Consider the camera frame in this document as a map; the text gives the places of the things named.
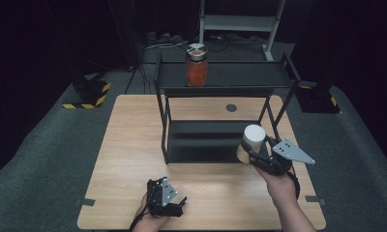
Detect black tripod leg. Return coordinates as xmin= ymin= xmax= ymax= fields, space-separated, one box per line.
xmin=123 ymin=63 xmax=141 ymax=96

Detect hand-held gripper cable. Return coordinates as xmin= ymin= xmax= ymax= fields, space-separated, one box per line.
xmin=286 ymin=171 xmax=302 ymax=200
xmin=129 ymin=205 xmax=150 ymax=232

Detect grey tape piece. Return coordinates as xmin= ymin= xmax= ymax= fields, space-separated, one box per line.
xmin=304 ymin=194 xmax=328 ymax=207
xmin=74 ymin=196 xmax=97 ymax=208

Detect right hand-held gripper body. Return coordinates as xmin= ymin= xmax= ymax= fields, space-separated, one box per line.
xmin=251 ymin=137 xmax=316 ymax=177

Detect person's left hand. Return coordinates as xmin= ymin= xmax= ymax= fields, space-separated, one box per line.
xmin=132 ymin=192 xmax=170 ymax=232

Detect black floor cables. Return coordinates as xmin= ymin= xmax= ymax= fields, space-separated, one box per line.
xmin=207 ymin=32 xmax=267 ymax=53

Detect black metal two-tier shelf rack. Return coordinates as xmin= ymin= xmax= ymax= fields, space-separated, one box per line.
xmin=154 ymin=51 xmax=302 ymax=166

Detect power strip with white cables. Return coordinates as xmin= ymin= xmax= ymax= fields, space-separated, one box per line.
xmin=144 ymin=30 xmax=190 ymax=51

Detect person's right hand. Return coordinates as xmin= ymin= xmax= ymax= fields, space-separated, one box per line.
xmin=254 ymin=166 xmax=299 ymax=208

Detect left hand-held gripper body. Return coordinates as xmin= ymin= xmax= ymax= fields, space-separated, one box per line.
xmin=146 ymin=177 xmax=185 ymax=218

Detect glass jar with silver lid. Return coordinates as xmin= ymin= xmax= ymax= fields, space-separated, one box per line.
xmin=185 ymin=43 xmax=210 ymax=88

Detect black base with striped tape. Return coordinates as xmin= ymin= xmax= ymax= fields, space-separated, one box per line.
xmin=295 ymin=80 xmax=342 ymax=115
xmin=62 ymin=74 xmax=112 ymax=110

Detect grey metal stand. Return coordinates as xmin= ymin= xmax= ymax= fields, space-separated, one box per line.
xmin=196 ymin=0 xmax=286 ymax=63

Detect glass jar with white lid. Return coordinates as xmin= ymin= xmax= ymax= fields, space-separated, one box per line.
xmin=235 ymin=124 xmax=267 ymax=164

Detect right hand-held gripper cable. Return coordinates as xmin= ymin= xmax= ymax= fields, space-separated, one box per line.
xmin=286 ymin=171 xmax=302 ymax=200

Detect left hand-held gripper cable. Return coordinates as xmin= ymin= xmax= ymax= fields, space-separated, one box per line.
xmin=129 ymin=205 xmax=150 ymax=232

